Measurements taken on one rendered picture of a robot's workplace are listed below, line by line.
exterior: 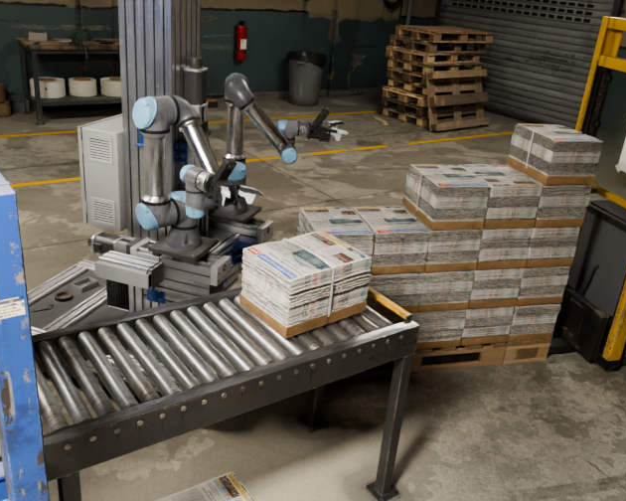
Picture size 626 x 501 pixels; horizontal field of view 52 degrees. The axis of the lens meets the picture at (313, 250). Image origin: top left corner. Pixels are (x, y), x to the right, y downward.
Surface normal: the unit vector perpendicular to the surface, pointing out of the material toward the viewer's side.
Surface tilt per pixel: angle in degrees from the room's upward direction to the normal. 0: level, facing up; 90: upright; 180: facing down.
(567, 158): 90
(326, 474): 0
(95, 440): 90
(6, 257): 90
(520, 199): 90
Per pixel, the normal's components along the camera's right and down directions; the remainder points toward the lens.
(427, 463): 0.08, -0.91
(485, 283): 0.25, 0.40
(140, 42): -0.33, 0.36
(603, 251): -0.96, 0.04
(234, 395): 0.57, 0.37
